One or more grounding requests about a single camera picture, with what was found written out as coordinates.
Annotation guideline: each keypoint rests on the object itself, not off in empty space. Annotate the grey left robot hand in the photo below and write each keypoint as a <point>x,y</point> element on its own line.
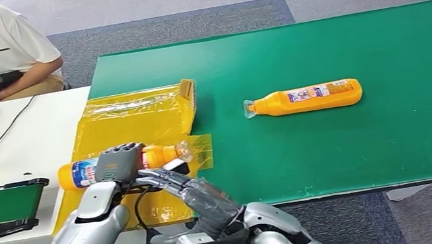
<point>118,162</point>

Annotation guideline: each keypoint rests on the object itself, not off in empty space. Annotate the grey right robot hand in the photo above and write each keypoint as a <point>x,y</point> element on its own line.
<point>208,206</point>

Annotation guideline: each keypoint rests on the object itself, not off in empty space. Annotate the orange bottle with clear cap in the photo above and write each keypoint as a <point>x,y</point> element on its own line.
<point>159,155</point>
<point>307,99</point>

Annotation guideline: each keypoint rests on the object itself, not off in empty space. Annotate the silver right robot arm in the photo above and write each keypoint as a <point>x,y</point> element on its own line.
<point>281,243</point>

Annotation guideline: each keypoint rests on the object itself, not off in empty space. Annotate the yellow film wrapped box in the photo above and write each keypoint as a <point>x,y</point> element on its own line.
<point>131,122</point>

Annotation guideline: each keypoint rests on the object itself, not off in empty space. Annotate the small black object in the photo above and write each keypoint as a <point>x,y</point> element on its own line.
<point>27,174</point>

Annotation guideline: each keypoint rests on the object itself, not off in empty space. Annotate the green table mat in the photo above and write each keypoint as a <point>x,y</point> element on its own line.
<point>319,53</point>

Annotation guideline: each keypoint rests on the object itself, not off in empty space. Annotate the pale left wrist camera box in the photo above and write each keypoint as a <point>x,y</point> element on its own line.
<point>175,166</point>

